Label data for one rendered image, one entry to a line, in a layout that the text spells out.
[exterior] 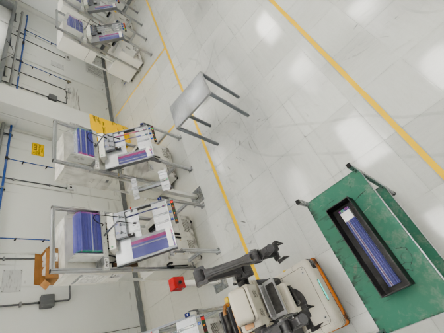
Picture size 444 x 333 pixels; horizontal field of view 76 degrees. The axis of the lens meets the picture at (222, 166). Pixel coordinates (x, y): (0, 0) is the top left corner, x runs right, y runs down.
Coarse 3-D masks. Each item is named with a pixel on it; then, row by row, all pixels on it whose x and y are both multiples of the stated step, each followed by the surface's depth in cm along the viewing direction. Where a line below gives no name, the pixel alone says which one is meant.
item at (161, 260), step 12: (180, 216) 422; (180, 228) 406; (180, 240) 390; (192, 240) 407; (168, 252) 363; (192, 252) 392; (144, 264) 389; (156, 264) 371; (180, 264) 384; (192, 264) 399; (144, 276) 383; (156, 276) 389; (168, 276) 405
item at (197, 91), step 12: (192, 84) 378; (204, 84) 360; (216, 84) 393; (180, 96) 391; (192, 96) 371; (204, 96) 354; (216, 96) 357; (180, 108) 384; (192, 108) 365; (180, 120) 378; (192, 132) 398; (216, 144) 432
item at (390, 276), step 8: (344, 208) 187; (344, 216) 185; (352, 216) 182; (352, 224) 181; (360, 224) 179; (352, 232) 180; (360, 232) 177; (360, 240) 176; (368, 240) 172; (368, 248) 171; (376, 248) 169; (376, 256) 168; (384, 256) 167; (376, 264) 167; (384, 264) 164; (384, 272) 163; (392, 272) 160; (392, 280) 159; (400, 280) 159
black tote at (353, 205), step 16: (336, 208) 190; (352, 208) 186; (336, 224) 185; (368, 224) 171; (352, 240) 182; (368, 256) 173; (368, 272) 166; (400, 272) 160; (384, 288) 164; (400, 288) 151
